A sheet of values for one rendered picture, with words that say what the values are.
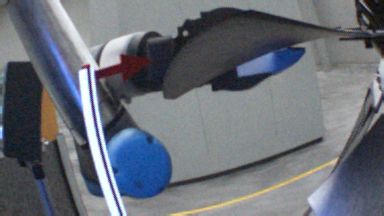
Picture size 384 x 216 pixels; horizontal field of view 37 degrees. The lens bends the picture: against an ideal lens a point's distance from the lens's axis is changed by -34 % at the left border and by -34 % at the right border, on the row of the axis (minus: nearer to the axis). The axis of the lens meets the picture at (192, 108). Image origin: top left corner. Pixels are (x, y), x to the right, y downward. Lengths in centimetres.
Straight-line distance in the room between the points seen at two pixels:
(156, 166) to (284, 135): 655
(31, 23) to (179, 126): 618
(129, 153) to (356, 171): 27
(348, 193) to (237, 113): 638
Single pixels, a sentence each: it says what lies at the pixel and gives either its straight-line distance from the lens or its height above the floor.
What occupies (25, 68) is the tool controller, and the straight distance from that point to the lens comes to 119.
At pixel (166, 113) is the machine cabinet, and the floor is 64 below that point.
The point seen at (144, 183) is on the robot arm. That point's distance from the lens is 79.
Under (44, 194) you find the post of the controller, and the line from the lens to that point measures 116.
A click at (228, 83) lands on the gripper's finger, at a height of 114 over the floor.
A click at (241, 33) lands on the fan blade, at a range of 64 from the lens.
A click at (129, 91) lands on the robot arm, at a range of 89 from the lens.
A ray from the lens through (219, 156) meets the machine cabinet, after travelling 706.
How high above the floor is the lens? 119
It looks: 5 degrees down
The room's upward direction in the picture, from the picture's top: 10 degrees counter-clockwise
